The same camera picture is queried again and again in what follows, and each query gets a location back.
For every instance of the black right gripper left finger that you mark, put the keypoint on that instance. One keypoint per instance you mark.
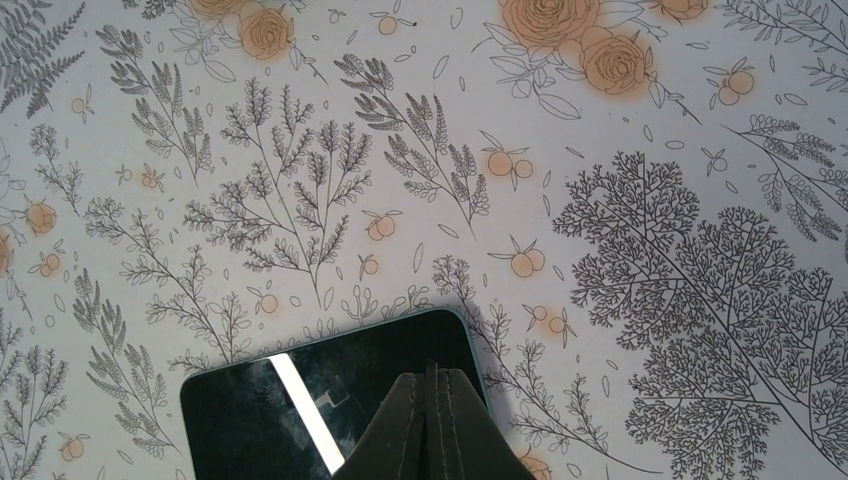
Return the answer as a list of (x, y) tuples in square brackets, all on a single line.
[(393, 445)]

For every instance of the floral patterned table mat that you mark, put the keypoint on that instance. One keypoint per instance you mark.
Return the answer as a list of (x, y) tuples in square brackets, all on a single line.
[(639, 207)]

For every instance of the dark green smartphone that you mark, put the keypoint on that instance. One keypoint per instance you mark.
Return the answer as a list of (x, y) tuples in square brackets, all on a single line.
[(241, 422)]

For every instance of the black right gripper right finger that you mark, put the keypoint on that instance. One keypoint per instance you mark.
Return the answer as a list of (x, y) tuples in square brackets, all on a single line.
[(462, 440)]

